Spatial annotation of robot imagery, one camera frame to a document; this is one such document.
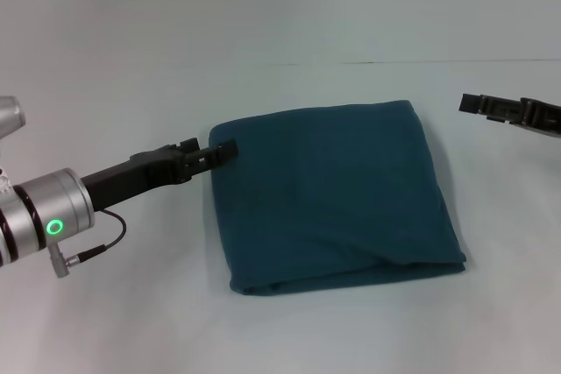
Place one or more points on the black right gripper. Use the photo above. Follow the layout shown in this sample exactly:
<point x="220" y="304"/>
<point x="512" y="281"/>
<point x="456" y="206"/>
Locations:
<point x="543" y="117"/>

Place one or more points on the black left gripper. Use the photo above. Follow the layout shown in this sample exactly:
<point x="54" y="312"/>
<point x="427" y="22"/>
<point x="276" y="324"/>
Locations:
<point x="131" y="177"/>

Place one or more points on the teal blue t-shirt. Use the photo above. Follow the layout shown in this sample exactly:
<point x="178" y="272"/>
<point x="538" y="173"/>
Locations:
<point x="328" y="199"/>

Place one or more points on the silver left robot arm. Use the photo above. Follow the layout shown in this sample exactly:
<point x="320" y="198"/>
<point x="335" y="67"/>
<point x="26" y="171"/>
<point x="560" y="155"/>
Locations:
<point x="48" y="212"/>

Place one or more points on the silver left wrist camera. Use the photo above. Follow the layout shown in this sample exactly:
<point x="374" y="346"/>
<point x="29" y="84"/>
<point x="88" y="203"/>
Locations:
<point x="9" y="117"/>

